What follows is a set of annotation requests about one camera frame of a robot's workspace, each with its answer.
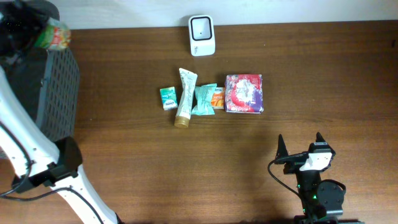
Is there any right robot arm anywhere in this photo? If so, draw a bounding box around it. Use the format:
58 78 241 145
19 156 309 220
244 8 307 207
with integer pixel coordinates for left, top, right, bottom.
269 133 360 224

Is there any small teal tissue pack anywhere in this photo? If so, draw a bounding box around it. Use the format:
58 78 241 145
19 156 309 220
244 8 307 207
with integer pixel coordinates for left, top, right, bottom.
160 86 178 110

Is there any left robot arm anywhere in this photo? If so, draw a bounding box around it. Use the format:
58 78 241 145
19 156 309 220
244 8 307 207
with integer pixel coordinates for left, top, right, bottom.
1 1 120 223

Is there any white barcode scanner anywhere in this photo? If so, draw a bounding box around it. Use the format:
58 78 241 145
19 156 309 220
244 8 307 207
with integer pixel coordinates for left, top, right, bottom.
188 15 216 57

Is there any teal snack packet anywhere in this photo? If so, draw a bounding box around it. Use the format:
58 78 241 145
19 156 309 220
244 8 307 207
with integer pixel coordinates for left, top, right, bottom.
192 83 217 116

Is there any dark grey plastic basket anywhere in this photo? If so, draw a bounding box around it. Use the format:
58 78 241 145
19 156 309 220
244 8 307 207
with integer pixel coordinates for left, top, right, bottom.
1 1 80 142

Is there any small orange tissue pack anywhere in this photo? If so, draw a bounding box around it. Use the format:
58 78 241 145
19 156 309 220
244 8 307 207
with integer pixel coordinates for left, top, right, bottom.
211 87 225 110

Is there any green red snack bag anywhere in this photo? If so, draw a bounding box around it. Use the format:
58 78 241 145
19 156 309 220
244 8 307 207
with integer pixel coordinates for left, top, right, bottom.
34 18 72 50

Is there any red purple pad package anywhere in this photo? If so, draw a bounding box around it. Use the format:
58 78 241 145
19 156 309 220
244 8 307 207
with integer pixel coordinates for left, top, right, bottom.
224 74 264 114

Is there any white cream tube gold cap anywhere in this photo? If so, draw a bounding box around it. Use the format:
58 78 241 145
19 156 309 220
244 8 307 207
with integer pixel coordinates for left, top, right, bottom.
174 68 198 128

